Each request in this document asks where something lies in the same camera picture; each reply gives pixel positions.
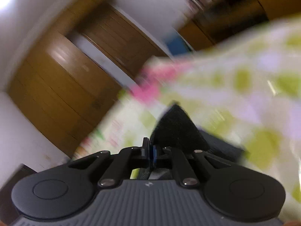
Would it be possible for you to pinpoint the cartoon print bed quilt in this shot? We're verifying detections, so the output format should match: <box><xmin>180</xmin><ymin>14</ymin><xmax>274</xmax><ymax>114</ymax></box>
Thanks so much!
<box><xmin>72</xmin><ymin>56</ymin><xmax>203</xmax><ymax>160</ymax></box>

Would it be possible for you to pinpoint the brown wooden wardrobe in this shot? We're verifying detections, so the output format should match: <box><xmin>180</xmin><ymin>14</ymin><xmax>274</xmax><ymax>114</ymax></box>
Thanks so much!
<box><xmin>8</xmin><ymin>0</ymin><xmax>119</xmax><ymax>156</ymax></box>

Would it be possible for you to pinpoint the green white checkered plastic sheet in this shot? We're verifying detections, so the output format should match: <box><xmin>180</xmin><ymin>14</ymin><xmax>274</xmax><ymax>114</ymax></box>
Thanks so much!
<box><xmin>72</xmin><ymin>16</ymin><xmax>301</xmax><ymax>217</ymax></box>

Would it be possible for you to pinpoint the brown wooden door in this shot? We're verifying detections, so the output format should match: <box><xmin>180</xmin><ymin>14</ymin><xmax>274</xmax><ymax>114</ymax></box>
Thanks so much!
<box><xmin>78</xmin><ymin>3</ymin><xmax>167</xmax><ymax>79</ymax></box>

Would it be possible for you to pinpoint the blue foam mat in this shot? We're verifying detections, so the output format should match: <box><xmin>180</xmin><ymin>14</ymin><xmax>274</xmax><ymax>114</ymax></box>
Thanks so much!
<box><xmin>164</xmin><ymin>33</ymin><xmax>191</xmax><ymax>56</ymax></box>

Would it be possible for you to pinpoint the dark brown headboard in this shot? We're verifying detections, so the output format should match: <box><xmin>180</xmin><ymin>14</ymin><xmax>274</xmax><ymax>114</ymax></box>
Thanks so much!
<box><xmin>0</xmin><ymin>163</ymin><xmax>38</xmax><ymax>225</ymax></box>

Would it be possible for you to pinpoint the wooden side cabinet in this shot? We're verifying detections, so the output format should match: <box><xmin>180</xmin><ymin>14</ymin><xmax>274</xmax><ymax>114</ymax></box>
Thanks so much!
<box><xmin>178</xmin><ymin>0</ymin><xmax>300</xmax><ymax>50</ymax></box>

